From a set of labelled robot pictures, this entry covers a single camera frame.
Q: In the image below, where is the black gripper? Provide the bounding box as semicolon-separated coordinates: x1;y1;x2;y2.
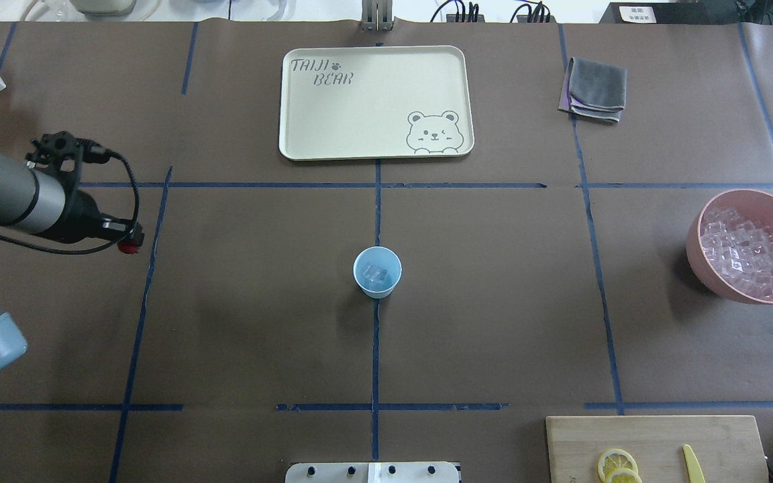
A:
41;184;145;248

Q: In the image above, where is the red strawberry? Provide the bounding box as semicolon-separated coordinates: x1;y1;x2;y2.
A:
117;241;140;256

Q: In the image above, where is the clear ice cube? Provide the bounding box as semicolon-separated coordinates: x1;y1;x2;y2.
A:
362;264;389;291

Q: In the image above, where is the light blue plastic cup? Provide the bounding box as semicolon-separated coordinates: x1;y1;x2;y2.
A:
352;246;403;299

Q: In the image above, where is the pink bowl of ice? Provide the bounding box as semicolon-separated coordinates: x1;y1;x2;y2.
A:
685;189;773;305

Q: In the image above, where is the cream bear serving tray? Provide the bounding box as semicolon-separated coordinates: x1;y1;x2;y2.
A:
278;45;475;161

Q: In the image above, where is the purple cloth underneath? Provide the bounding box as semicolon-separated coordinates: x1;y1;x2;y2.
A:
558;58;581;113

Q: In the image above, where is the grey folded cloth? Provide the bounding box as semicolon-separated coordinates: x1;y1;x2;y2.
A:
567;57;628;123

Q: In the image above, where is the wooden cutting board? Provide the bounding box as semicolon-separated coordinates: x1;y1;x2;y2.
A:
546;415;769;482

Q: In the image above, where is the lemon slice back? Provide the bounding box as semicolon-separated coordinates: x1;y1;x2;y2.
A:
605;468;642;483

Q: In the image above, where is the lemon slice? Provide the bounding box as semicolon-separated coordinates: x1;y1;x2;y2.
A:
605;468;642;483
597;447;639;482

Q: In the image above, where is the lemon slice front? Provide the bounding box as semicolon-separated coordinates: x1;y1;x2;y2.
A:
597;447;639;482

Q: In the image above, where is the yellow plastic knife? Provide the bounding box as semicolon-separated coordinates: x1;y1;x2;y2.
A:
682;444;706;483

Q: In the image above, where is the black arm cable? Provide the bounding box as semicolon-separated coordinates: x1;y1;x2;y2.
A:
0;151;142;257

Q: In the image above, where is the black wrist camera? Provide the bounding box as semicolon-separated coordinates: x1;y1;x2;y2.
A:
24;131;113;195

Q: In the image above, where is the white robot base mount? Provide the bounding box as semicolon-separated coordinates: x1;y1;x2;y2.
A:
285;461;462;482

